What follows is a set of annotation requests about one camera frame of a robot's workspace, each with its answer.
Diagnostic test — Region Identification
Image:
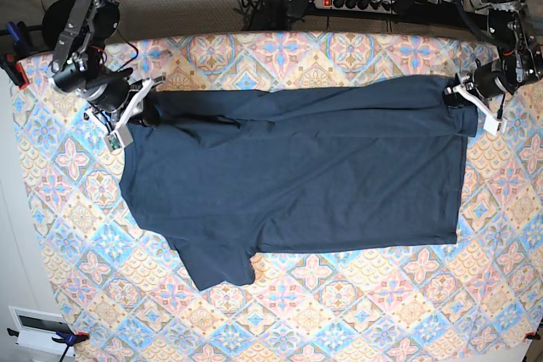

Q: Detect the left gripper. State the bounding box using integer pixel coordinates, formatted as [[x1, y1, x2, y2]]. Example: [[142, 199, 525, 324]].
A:
[[443, 60, 518, 108]]

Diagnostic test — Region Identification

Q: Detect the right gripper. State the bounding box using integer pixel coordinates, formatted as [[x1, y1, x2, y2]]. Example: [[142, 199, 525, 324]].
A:
[[84, 75, 165, 133]]

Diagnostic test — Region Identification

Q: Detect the dark blue t-shirt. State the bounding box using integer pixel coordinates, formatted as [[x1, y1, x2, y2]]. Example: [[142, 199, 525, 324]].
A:
[[120, 75, 478, 290]]

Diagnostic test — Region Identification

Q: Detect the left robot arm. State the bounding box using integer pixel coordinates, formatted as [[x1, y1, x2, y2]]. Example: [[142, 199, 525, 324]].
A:
[[454, 0, 542, 102]]

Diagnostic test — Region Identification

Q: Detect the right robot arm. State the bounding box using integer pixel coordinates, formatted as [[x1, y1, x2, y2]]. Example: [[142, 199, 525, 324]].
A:
[[48, 0, 160, 132]]

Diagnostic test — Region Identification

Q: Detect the black round stool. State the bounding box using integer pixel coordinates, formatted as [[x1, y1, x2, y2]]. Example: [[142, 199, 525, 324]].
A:
[[42, 0, 90, 51]]

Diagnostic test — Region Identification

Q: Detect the red black clamp left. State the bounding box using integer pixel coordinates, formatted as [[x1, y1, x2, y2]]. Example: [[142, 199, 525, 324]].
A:
[[0, 53, 29, 89]]

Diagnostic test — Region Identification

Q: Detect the white power strip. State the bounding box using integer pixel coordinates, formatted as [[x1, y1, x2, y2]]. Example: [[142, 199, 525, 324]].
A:
[[313, 0, 393, 14]]

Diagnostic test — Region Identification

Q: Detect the patterned tablecloth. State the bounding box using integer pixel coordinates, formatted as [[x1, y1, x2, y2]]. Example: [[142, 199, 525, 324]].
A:
[[8, 30, 543, 362]]

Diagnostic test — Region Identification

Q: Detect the blue clamp bottom left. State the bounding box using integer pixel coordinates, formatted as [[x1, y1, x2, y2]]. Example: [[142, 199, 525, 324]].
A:
[[7, 328, 90, 346]]

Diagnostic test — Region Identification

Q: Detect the white floor vent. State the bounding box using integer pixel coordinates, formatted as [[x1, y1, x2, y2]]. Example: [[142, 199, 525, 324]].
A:
[[8, 306, 70, 360]]

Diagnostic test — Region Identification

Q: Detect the red clamp bottom right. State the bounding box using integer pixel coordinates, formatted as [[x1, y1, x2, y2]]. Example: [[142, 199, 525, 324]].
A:
[[524, 332, 540, 341]]

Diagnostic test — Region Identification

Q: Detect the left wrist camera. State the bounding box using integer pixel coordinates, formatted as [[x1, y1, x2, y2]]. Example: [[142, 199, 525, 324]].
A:
[[483, 116, 507, 136]]

